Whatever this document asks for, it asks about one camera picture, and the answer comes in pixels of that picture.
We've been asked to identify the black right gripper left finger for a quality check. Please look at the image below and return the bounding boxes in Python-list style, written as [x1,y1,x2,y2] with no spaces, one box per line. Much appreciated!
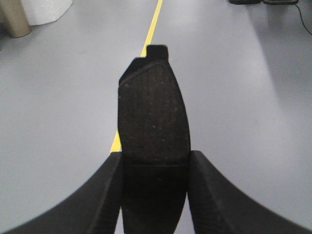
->
[8,153,123,234]

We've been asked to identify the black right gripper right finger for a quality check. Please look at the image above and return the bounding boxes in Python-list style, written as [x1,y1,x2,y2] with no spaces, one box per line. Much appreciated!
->
[188,151,311,234]

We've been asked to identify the grey brake pad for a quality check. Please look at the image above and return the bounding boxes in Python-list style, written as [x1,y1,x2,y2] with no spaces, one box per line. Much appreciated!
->
[117,45,191,234]

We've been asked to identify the brown cylindrical bin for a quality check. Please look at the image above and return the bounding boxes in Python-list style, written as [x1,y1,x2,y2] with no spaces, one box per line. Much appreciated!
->
[0,0,32,38]

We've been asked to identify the black floor cable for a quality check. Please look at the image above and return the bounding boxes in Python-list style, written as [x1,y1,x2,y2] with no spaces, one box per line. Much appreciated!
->
[294,3,312,36]

